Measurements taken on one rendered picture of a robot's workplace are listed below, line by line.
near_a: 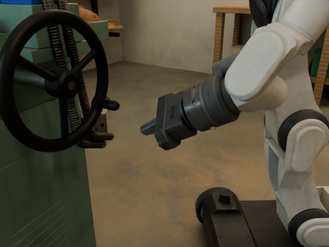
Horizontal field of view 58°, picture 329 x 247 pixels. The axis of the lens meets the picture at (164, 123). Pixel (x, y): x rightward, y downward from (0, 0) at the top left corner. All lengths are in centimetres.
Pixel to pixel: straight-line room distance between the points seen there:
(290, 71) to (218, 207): 63
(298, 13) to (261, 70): 10
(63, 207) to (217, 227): 55
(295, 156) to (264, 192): 86
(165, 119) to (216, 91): 12
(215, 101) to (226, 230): 74
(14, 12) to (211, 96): 47
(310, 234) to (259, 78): 72
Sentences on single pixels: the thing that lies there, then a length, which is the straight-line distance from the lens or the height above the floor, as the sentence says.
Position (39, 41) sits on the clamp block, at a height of 89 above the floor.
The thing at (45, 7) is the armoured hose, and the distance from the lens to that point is 73.
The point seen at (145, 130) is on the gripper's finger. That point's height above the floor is 72.
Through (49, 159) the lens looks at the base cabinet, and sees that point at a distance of 93.
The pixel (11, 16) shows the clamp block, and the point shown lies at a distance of 77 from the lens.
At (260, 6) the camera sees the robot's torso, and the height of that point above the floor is 95.
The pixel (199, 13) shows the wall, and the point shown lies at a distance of 404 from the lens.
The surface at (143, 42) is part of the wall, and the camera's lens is 455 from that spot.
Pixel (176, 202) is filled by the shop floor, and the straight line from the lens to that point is 159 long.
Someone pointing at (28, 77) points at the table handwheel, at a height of 82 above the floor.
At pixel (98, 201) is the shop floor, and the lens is 163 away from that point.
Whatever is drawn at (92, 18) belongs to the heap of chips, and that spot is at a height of 91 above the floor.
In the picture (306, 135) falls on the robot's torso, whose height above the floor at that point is 64.
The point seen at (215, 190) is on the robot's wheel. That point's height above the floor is 20.
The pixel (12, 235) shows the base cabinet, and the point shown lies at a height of 39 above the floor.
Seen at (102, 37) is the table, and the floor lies 85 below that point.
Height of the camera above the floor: 98
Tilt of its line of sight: 24 degrees down
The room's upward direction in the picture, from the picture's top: straight up
